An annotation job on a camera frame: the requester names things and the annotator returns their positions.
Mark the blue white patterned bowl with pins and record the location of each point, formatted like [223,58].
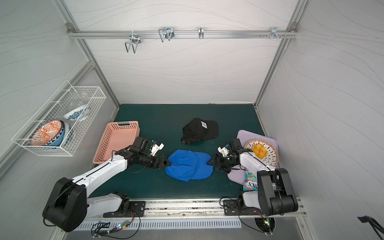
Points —
[78,114]

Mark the metal double hook middle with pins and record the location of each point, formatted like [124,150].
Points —
[166,33]

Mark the aluminium frame post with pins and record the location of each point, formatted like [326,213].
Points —
[73,27]

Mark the Fox's candy bag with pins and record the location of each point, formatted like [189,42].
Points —
[251,182]

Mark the metal double hook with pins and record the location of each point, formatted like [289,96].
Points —
[132,43]
[166,33]

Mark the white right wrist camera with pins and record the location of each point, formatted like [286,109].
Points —
[224,151]

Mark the patterned plate with food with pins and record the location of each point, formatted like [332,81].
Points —
[264,151]

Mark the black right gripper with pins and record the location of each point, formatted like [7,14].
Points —
[222,163]

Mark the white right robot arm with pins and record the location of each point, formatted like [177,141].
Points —
[275,194]

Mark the clear glass bowl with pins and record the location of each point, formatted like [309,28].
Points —
[77,103]

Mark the lilac plastic tray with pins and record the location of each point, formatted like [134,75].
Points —
[238,175]

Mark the black baseball cap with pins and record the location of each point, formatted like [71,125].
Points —
[198,130]

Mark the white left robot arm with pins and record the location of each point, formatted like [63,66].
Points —
[70,202]

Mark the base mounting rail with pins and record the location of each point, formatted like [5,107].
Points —
[187,208]

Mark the pink perforated plastic basket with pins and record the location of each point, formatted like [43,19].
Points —
[117,135]

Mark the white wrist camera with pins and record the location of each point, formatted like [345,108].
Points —
[224,151]
[155,148]

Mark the metal hook bracket right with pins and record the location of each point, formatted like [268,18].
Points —
[274,35]

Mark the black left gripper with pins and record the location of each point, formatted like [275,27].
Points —
[157,161]

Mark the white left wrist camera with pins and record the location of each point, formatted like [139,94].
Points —
[155,148]

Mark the orange patterned bowl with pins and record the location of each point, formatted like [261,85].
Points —
[48,133]

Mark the white wire wall basket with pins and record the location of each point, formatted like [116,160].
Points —
[54,109]

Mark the small metal hook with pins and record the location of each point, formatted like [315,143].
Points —
[201,33]

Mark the blue baseball cap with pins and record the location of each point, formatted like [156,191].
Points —
[188,165]

